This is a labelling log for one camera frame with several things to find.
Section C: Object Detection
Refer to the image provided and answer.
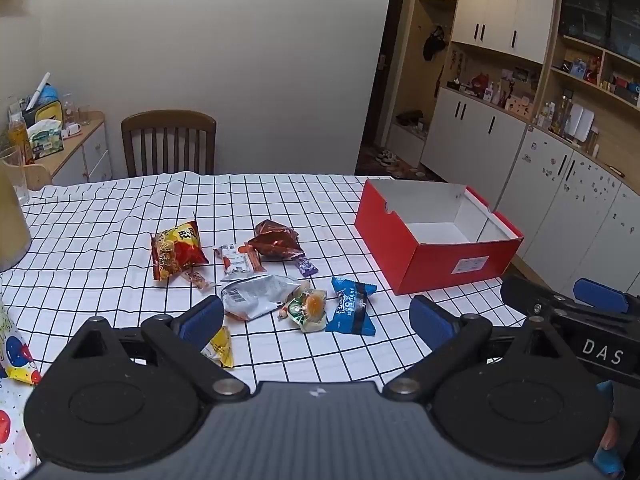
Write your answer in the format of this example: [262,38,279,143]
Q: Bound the row of shoes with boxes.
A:
[376,148,431,180]

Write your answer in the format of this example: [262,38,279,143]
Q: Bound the white shoe bench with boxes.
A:
[387,110,431,167]

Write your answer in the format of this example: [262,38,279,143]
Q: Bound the green egg yolk packet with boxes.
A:
[282,287,329,333]

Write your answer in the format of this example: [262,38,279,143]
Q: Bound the wooden shelf unit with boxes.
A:
[530,0,640,171]

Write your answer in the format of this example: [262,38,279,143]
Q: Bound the silver snack bag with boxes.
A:
[220,274,312,322]

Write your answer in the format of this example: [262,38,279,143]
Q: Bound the dark wooden door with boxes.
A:
[377,0,408,147]

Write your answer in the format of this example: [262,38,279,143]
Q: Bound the black yellow bag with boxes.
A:
[22,85,63,128]

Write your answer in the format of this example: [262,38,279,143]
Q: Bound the small yellow packet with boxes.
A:
[201,325,235,370]

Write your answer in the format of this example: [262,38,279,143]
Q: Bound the white cabinet with stickers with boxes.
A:
[492,125,640,301]

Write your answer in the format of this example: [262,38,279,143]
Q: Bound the yellow drink bottle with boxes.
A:
[7,110,33,166]

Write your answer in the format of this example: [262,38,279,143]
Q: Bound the brown shiny snack bag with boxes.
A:
[247,219,305,262]

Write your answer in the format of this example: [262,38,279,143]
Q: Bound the white orange snack packet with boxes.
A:
[213,243,258,282]

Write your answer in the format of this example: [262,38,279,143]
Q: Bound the white low cabinet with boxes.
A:
[422,87,528,211]

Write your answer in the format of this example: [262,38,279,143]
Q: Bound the white plastic container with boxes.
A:
[565,104,595,142]

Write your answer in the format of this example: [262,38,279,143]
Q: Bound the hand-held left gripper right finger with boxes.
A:
[382,294,581,402]

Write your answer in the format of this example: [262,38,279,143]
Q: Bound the checkered tablecloth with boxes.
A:
[0,171,551,480]

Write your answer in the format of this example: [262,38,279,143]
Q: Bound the white wooden sideboard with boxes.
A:
[22,111,113,191]

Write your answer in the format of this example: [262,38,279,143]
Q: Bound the balloon print bag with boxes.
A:
[0,297,43,480]

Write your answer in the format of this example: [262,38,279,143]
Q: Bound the white upper wall cabinets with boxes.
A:
[417,0,557,65]

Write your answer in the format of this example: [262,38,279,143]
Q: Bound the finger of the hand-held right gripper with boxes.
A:
[573,278,640,317]
[501,274,581,319]

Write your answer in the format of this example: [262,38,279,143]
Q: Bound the green tissue pack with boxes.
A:
[27,120,66,161]

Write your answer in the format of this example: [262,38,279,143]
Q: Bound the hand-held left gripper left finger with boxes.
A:
[54,295,250,404]

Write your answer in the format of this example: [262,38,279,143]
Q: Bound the clear glass cup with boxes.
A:
[0,146,30,206]

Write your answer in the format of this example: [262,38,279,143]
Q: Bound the person's right hand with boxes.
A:
[592,380,628,478]

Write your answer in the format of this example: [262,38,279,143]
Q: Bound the red yellow chip bag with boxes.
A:
[151,220,210,282]

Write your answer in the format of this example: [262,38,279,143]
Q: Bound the black hanging bag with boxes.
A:
[423,25,447,62]

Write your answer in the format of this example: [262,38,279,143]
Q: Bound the wooden chair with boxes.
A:
[121,110,218,179]

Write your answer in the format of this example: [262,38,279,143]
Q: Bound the blue snack packet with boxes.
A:
[325,276,378,337]

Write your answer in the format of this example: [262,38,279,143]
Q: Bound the small orange candy packet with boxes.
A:
[181,269,215,291]

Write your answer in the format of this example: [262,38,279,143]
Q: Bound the red cardboard box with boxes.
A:
[354,179,524,296]

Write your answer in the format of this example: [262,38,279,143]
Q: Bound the yellow oil bottle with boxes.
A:
[552,94,574,136]

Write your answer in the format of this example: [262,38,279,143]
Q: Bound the beige jug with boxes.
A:
[0,162,32,273]

